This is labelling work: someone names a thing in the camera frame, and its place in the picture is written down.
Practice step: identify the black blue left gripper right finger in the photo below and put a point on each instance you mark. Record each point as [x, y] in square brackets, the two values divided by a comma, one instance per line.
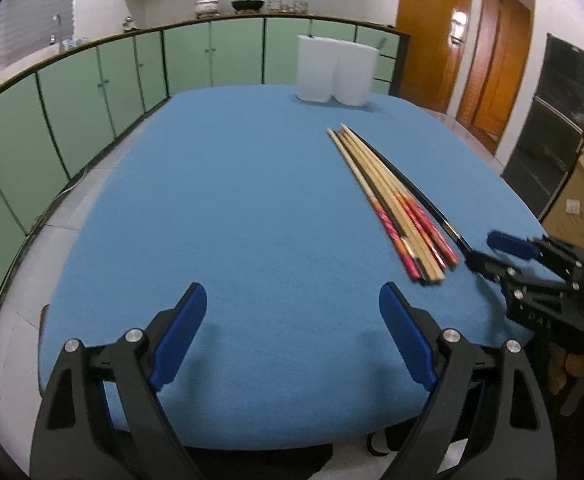
[484, 417]

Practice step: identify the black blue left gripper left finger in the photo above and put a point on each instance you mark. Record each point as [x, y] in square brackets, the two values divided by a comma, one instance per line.
[100, 416]

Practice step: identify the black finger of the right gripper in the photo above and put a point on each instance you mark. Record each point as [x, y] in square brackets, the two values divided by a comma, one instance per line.
[490, 268]

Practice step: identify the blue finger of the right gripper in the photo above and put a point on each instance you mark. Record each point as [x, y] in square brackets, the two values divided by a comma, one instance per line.
[512, 245]

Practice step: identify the green lower kitchen cabinets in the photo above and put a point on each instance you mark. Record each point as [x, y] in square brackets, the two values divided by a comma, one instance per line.
[59, 115]

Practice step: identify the cardboard box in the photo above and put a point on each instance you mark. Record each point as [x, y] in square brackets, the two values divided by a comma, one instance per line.
[565, 220]

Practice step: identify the black glass cabinet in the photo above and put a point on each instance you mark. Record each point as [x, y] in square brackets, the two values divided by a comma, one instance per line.
[552, 138]

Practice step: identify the plain wooden chopstick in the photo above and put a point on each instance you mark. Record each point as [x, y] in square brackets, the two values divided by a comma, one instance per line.
[418, 260]

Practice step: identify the light bamboo chopstick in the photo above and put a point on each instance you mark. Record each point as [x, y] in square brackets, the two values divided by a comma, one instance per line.
[421, 257]

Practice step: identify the wooden chopstick red end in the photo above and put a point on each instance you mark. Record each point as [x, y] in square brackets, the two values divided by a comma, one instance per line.
[408, 262]

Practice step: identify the wooden chopstick red pattern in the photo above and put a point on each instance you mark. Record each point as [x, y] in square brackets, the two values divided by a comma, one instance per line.
[421, 214]

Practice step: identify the wooden door right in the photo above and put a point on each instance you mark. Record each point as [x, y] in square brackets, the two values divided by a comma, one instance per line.
[497, 69]

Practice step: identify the wooden door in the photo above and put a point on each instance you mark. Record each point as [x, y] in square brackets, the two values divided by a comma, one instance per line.
[437, 30]
[497, 69]

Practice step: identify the white right utensil holder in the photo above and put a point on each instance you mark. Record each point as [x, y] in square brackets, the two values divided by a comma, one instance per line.
[355, 69]

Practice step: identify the white utensil holder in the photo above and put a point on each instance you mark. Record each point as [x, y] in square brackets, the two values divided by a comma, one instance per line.
[317, 59]
[355, 69]

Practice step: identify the wooden door left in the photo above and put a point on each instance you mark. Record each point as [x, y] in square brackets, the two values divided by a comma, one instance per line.
[437, 30]

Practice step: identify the blue table mat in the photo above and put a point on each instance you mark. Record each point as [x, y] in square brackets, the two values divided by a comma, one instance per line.
[241, 189]

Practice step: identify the white left utensil holder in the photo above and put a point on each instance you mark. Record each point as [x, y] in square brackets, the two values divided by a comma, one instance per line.
[317, 59]

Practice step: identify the glass jars on counter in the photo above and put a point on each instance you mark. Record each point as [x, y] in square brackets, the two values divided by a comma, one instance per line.
[294, 7]

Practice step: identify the black wok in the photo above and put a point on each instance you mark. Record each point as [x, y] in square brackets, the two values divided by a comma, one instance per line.
[247, 6]

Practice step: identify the white pot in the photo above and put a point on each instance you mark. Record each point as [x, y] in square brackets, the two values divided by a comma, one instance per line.
[206, 8]

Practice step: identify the kettle on counter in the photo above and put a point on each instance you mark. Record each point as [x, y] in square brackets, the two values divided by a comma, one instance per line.
[129, 24]

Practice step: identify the sink faucet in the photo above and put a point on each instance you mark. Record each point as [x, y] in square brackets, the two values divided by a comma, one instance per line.
[57, 37]

